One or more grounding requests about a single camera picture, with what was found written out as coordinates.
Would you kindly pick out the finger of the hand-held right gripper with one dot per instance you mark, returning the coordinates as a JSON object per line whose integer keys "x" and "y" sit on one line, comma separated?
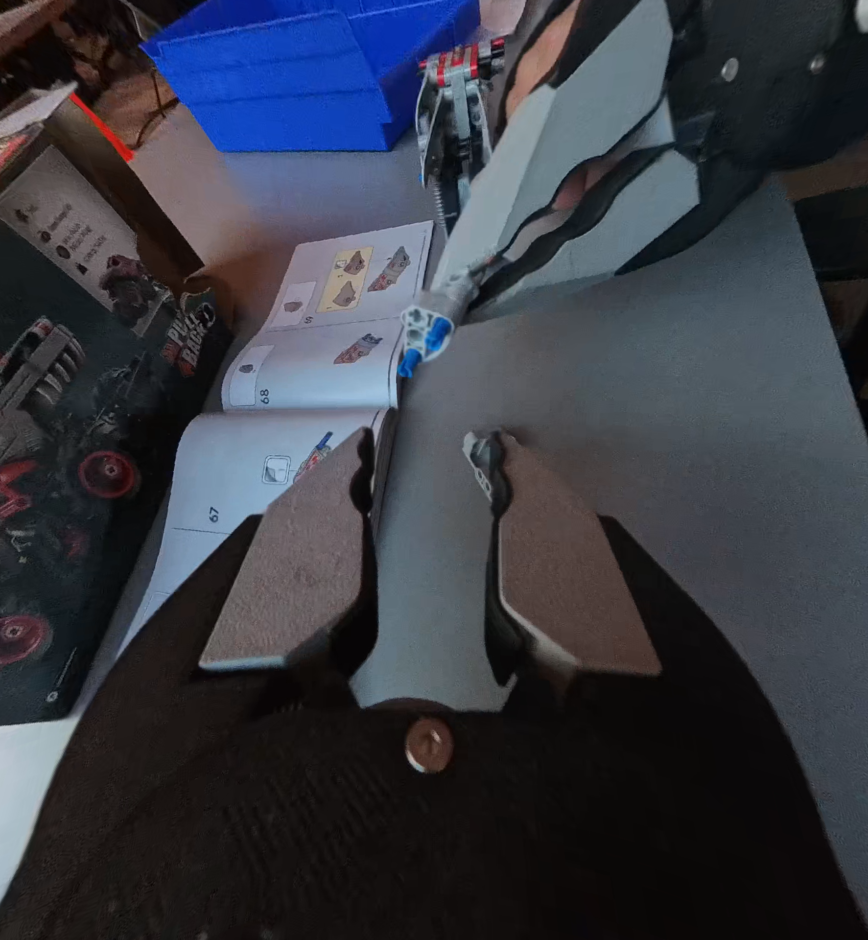
{"x": 588, "y": 117}
{"x": 639, "y": 213}

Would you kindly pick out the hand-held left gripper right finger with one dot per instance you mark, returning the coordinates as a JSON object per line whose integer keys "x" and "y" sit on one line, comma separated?
{"x": 566, "y": 580}

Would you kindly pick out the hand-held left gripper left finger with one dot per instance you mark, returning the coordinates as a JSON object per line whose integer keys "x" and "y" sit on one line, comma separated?
{"x": 294, "y": 580}

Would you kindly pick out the grey lego panel piece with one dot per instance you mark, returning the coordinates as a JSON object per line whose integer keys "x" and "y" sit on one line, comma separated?
{"x": 481, "y": 462}

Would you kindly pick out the grey lego connector piece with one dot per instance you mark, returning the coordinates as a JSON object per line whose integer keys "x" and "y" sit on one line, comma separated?
{"x": 452, "y": 290}

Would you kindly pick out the grey lego beam blue pins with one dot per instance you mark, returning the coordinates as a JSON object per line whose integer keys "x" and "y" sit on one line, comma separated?
{"x": 423, "y": 327}

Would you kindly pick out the partly built lego model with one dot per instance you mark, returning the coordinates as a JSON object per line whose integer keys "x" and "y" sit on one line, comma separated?
{"x": 452, "y": 110}

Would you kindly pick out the lego instruction booklet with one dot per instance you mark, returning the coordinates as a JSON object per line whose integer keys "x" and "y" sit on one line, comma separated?
{"x": 316, "y": 367}

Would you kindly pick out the black lego set box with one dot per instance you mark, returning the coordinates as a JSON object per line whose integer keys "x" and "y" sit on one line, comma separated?
{"x": 52, "y": 440}

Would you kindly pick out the person's right hand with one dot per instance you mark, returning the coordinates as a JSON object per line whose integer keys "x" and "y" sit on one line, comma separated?
{"x": 536, "y": 70}

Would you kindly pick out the blue plastic bin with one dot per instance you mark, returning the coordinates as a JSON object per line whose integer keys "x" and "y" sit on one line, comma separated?
{"x": 279, "y": 81}

